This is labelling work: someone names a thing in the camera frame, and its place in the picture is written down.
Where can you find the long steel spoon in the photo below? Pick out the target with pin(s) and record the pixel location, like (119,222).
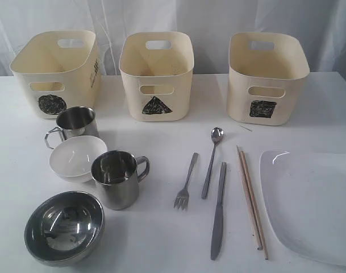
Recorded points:
(217,134)

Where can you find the small steel fork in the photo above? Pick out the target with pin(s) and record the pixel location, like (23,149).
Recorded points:
(182,198)

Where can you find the steel table knife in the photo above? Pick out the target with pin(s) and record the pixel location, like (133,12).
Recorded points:
(217,231)

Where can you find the wooden chopstick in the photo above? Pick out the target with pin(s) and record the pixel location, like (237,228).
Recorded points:
(254,206)
(256,233)

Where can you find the cream bin with black triangle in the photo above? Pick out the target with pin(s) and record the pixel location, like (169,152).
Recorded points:
(157,70)

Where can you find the cream bin with black square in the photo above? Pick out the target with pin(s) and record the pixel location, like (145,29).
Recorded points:
(267,72)

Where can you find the cream bin with black circle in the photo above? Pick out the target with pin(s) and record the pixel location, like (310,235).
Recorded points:
(57,70)

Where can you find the white square plate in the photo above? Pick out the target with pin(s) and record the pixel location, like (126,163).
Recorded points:
(305,200)

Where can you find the white curtain backdrop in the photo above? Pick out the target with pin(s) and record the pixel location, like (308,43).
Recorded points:
(320,26)

